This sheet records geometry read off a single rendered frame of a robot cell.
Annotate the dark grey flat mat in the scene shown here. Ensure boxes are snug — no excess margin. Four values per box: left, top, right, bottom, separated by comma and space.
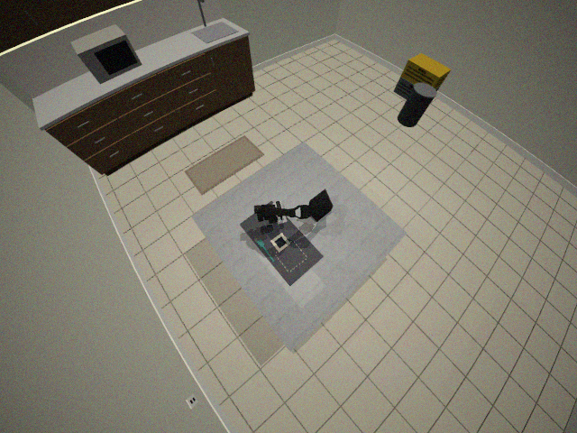
239, 214, 324, 286

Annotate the beige square tile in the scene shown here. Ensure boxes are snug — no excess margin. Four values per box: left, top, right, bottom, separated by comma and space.
270, 233, 290, 252

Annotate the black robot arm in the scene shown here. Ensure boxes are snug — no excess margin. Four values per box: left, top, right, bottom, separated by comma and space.
254, 197, 329, 224

